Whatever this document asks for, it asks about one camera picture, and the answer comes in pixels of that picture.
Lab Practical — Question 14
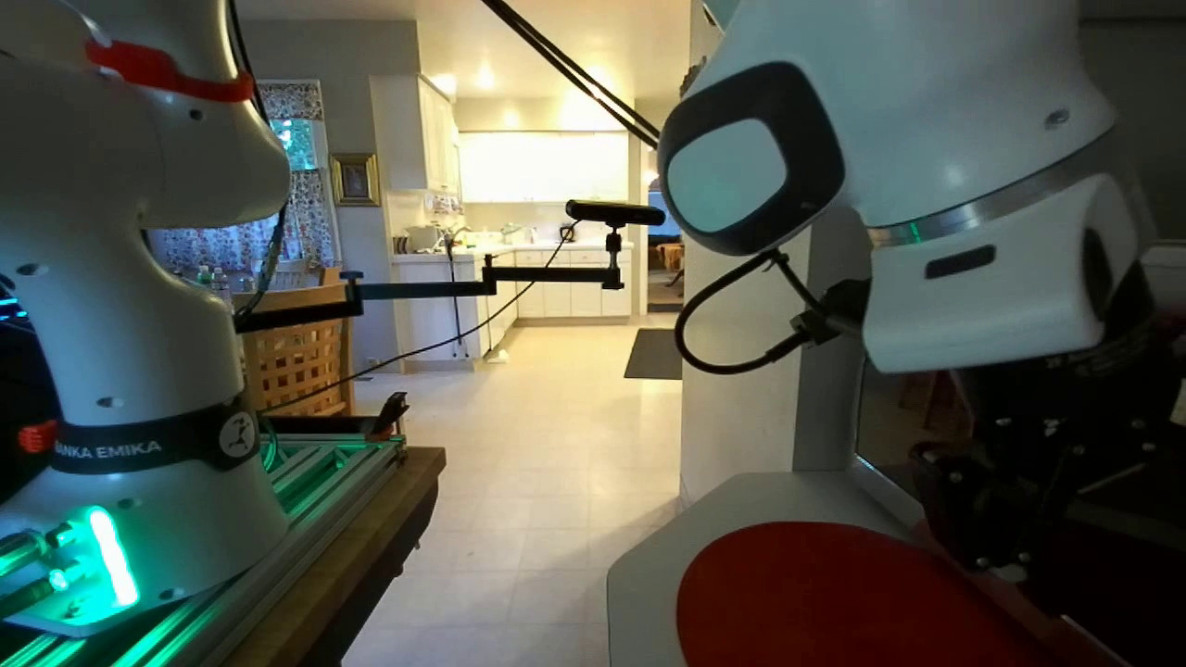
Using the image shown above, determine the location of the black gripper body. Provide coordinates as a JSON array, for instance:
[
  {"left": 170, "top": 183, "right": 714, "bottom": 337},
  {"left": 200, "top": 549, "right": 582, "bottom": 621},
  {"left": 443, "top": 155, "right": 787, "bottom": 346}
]
[{"left": 913, "top": 361, "right": 1182, "bottom": 572}]

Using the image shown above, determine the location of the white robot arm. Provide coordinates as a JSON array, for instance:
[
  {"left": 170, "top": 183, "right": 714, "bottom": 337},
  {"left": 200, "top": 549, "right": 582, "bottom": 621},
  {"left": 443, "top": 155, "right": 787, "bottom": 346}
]
[{"left": 0, "top": 0, "right": 1177, "bottom": 635}]

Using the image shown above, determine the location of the red round placemat on counter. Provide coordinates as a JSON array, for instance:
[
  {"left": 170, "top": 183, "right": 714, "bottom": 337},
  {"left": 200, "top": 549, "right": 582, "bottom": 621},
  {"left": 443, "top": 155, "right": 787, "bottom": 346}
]
[{"left": 673, "top": 524, "right": 1052, "bottom": 667}]

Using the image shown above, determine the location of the dark floor mat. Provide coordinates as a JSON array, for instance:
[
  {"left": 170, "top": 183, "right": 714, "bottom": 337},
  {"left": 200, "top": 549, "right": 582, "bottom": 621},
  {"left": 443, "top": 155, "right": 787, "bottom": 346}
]
[{"left": 626, "top": 330, "right": 681, "bottom": 379}]

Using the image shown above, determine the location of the wicker basket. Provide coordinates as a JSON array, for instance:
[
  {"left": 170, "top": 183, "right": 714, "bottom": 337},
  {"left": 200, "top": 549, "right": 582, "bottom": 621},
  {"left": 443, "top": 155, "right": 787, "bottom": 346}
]
[{"left": 241, "top": 285, "right": 351, "bottom": 417}]

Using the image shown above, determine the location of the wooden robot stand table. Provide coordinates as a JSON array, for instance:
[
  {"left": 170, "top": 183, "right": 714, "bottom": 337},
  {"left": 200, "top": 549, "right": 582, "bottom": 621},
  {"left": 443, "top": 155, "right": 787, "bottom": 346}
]
[{"left": 224, "top": 450, "right": 443, "bottom": 667}]

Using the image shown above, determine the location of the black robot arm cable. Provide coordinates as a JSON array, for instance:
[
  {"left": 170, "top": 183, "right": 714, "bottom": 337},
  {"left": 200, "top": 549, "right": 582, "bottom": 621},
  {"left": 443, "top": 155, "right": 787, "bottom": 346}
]
[{"left": 669, "top": 244, "right": 867, "bottom": 379}]

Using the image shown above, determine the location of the green lit aluminium base frame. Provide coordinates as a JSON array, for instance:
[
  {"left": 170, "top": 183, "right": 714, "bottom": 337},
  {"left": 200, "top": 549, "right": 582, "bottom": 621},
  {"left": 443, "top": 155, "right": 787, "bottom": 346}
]
[{"left": 0, "top": 433, "right": 405, "bottom": 667}]

